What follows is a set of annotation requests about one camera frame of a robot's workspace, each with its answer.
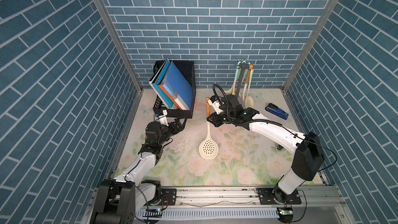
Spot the blue book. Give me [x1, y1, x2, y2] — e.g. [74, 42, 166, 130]
[161, 62, 193, 111]

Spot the aluminium front rail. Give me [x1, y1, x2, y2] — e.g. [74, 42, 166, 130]
[81, 186, 353, 224]

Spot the dark grey utensil rack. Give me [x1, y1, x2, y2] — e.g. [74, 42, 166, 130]
[232, 60, 251, 97]

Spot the wooden handled cream skimmer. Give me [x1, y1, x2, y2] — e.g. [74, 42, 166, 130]
[198, 97, 219, 160]

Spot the blue black stapler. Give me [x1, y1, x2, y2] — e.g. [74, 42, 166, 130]
[265, 103, 289, 120]

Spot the orange book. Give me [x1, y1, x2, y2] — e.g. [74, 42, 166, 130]
[159, 85, 182, 110]

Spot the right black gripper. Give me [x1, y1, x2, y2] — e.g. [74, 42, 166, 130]
[206, 112, 234, 128]

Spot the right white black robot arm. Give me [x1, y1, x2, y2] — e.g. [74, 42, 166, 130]
[206, 95, 324, 204]

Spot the diagonal mint handled skimmer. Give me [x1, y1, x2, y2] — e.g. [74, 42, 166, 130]
[243, 68, 254, 100]

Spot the teal notebook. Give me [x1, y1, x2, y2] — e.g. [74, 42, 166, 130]
[149, 60, 174, 108]

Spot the black perforated file basket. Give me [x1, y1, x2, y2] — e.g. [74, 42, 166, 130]
[153, 60, 196, 119]

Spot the wooden handled white spoon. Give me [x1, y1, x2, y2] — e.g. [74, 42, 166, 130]
[242, 64, 254, 108]

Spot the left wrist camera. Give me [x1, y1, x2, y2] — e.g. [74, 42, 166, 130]
[154, 110, 169, 126]

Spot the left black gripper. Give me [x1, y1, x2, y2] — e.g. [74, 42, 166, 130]
[156, 117, 186, 147]

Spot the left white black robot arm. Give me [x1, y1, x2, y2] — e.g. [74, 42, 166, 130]
[90, 117, 188, 224]

